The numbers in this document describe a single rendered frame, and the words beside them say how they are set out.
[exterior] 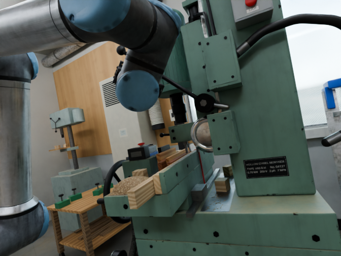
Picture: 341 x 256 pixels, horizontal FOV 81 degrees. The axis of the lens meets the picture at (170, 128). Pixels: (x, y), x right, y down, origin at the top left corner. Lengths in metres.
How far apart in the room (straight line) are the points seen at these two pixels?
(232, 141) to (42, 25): 0.49
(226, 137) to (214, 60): 0.22
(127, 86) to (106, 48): 2.71
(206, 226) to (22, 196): 0.64
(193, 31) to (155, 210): 0.60
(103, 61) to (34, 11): 2.72
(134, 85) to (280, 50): 0.45
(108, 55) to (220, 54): 2.56
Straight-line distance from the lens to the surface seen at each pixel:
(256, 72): 0.68
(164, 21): 0.43
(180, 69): 0.78
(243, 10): 0.67
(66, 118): 2.99
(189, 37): 0.79
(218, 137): 0.59
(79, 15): 0.33
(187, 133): 0.78
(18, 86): 0.84
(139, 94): 0.43
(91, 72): 3.32
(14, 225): 0.92
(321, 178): 2.13
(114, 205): 0.63
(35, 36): 0.46
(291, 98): 0.68
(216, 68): 0.61
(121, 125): 2.45
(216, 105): 0.64
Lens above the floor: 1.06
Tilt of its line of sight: level
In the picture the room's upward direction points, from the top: 10 degrees counter-clockwise
